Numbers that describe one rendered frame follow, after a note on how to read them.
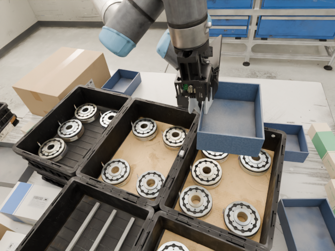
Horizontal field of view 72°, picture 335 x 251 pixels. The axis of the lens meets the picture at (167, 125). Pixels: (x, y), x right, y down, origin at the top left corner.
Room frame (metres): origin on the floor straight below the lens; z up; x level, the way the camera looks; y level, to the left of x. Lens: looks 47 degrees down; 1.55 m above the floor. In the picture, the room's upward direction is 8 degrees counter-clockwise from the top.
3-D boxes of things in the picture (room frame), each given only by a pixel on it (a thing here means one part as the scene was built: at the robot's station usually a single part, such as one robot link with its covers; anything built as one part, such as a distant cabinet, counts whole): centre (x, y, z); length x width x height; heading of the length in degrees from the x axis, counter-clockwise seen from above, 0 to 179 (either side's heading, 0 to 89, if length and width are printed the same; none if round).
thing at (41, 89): (1.12, 0.53, 0.80); 0.40 x 0.30 x 0.20; 152
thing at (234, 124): (0.42, -0.17, 1.10); 0.20 x 0.15 x 0.07; 162
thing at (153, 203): (0.52, 0.09, 0.92); 0.40 x 0.30 x 0.02; 150
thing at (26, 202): (0.42, 0.54, 0.75); 0.20 x 0.12 x 0.09; 71
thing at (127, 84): (1.13, 0.23, 0.74); 0.20 x 0.15 x 0.07; 152
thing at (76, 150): (0.66, 0.35, 0.87); 0.40 x 0.30 x 0.11; 150
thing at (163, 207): (0.37, -0.17, 0.92); 0.40 x 0.30 x 0.02; 150
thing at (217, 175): (0.40, -0.11, 0.86); 0.10 x 0.10 x 0.01
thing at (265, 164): (0.43, -0.29, 0.86); 0.10 x 0.10 x 0.01
